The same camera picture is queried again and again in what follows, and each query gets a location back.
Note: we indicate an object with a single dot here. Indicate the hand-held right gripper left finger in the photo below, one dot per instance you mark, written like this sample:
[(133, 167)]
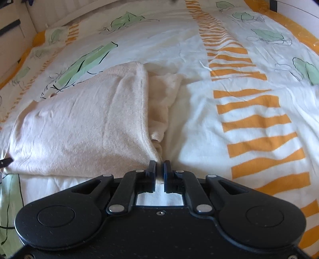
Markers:
[(152, 174)]

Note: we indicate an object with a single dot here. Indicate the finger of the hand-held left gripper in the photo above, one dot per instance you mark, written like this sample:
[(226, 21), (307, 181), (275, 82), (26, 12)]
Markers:
[(5, 161)]

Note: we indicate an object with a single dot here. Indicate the cream knit garment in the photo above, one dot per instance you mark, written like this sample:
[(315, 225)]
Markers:
[(87, 119)]

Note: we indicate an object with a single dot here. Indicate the leaf and stripe printed bedspread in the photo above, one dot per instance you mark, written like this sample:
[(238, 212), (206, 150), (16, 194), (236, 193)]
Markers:
[(199, 112)]

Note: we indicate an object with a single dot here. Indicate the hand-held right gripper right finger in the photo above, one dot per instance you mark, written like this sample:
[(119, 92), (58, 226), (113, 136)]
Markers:
[(167, 174)]

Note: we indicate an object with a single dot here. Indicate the white bed side panel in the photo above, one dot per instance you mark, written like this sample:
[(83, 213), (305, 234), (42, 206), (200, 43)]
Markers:
[(299, 8)]

